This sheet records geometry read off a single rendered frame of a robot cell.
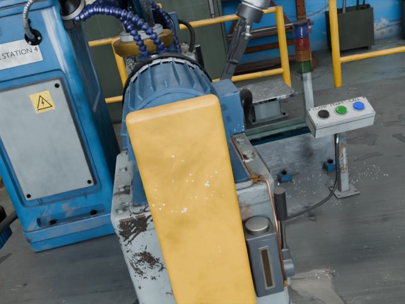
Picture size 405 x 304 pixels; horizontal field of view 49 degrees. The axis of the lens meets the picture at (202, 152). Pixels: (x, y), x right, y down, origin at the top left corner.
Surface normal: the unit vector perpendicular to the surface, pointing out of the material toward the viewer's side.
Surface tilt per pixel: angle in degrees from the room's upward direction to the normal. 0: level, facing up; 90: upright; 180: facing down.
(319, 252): 0
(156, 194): 90
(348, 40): 90
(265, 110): 90
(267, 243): 90
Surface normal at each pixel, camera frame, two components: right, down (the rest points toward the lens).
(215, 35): -0.05, 0.42
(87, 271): -0.19, -0.90
